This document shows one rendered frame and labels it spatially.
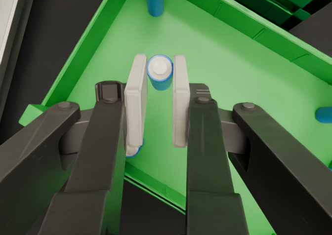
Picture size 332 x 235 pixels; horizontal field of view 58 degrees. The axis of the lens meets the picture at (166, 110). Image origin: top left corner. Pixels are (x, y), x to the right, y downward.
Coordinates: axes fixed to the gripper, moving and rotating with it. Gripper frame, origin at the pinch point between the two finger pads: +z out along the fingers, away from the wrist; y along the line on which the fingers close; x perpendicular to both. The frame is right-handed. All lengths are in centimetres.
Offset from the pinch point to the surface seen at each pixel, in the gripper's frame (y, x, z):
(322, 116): 17.3, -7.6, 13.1
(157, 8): -0.6, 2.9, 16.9
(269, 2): 15.9, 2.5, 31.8
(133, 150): -2.5, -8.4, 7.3
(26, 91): -30, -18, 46
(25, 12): -30, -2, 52
